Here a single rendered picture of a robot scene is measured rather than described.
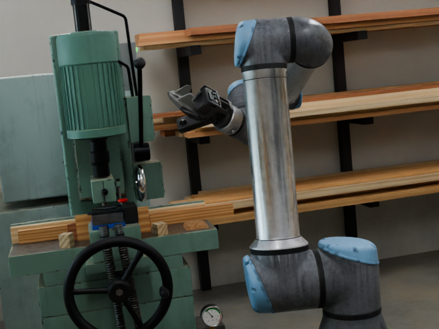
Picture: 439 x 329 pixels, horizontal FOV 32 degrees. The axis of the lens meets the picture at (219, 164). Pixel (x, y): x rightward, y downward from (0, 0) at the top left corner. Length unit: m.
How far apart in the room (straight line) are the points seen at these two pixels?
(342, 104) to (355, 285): 2.63
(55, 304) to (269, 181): 0.75
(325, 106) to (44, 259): 2.56
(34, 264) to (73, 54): 0.61
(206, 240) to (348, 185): 2.36
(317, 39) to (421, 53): 3.30
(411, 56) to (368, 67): 0.31
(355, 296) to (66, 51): 1.06
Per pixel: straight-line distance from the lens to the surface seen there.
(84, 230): 2.29
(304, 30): 1.92
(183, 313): 2.29
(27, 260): 2.22
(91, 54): 2.24
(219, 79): 4.72
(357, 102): 4.51
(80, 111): 2.26
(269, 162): 1.88
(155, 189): 2.52
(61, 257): 2.22
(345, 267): 1.92
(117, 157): 2.43
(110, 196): 2.30
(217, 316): 2.24
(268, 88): 1.89
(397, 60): 5.14
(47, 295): 2.24
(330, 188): 4.47
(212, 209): 2.39
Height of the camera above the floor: 1.37
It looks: 7 degrees down
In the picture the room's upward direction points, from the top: 5 degrees counter-clockwise
